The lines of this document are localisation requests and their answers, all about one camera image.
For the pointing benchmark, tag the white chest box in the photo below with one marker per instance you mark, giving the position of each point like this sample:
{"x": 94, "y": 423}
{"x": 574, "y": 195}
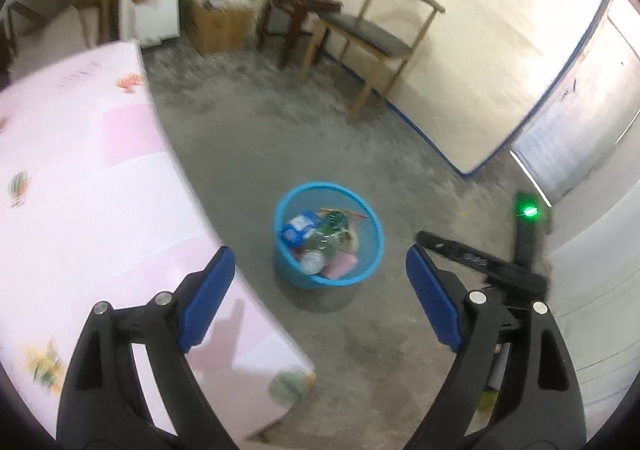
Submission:
{"x": 157, "y": 22}

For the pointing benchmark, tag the small blue box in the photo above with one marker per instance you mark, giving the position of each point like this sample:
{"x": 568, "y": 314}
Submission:
{"x": 297, "y": 228}

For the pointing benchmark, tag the cardboard box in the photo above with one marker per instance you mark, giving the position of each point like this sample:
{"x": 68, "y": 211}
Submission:
{"x": 220, "y": 29}

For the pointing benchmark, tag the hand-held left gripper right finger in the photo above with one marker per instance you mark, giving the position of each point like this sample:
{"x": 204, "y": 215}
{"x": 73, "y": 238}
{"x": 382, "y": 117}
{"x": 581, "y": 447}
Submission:
{"x": 432, "y": 300}

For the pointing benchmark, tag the blue mesh basket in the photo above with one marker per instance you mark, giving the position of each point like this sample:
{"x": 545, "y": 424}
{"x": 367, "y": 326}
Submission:
{"x": 295, "y": 276}

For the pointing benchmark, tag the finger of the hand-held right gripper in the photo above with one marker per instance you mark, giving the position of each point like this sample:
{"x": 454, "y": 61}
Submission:
{"x": 470, "y": 257}

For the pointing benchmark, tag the green plastic bottle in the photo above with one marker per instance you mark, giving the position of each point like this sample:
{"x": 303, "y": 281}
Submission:
{"x": 332, "y": 224}

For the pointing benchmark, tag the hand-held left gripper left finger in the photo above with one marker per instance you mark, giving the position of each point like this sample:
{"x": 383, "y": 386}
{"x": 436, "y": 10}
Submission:
{"x": 207, "y": 300}

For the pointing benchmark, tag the pink printed tablecloth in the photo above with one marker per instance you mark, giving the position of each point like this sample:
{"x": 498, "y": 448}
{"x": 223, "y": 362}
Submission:
{"x": 100, "y": 190}

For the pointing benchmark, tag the wooden chair with dark seat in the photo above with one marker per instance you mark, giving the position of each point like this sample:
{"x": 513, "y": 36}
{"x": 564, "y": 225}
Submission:
{"x": 370, "y": 34}

